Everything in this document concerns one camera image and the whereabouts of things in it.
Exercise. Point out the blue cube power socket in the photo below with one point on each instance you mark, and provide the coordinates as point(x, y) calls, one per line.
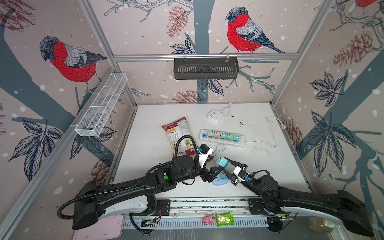
point(219, 181)

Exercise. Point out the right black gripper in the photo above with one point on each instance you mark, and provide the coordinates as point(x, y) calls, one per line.
point(232, 177)

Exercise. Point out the pink plastic tray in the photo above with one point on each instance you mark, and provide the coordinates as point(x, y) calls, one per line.
point(108, 228)

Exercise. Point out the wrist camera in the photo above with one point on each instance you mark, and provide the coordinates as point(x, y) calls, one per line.
point(241, 173)
point(204, 152)

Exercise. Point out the white wire mesh shelf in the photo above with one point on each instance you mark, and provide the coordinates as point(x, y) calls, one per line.
point(96, 116)

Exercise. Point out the glass jar with lid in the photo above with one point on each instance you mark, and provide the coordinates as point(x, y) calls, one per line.
point(321, 225)

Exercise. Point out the green plug adapter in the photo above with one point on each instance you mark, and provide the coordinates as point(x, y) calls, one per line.
point(211, 133)
point(230, 137)

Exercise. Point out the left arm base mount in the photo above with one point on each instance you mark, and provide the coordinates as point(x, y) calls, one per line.
point(158, 208)

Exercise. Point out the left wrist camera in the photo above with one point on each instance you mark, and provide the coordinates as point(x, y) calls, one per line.
point(204, 152)

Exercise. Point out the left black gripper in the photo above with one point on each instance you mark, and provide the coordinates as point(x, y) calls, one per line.
point(209, 176)

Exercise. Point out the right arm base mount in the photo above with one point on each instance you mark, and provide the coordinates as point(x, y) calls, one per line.
point(256, 207)

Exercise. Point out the green snack packet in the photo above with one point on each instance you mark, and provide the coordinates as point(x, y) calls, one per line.
point(225, 219)

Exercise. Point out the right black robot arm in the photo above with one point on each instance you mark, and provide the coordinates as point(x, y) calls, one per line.
point(274, 200)

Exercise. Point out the black hanging wire basket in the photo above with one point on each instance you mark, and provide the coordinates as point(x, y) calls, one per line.
point(206, 68)

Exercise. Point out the white colourful power strip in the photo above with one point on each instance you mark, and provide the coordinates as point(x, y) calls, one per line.
point(204, 137)

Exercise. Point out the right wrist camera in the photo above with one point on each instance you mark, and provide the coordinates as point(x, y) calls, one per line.
point(241, 173)

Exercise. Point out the red white snack bag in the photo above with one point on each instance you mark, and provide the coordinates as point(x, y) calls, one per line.
point(175, 131)

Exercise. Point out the small white power strip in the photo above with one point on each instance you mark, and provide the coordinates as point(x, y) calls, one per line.
point(215, 116)

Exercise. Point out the pink pig toy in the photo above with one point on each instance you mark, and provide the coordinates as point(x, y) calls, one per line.
point(208, 220)

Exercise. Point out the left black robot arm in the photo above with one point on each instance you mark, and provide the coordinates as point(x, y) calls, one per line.
point(92, 201)

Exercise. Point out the teal plug adapter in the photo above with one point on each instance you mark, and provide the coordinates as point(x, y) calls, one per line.
point(236, 138)
point(223, 175)
point(222, 162)
point(224, 135)

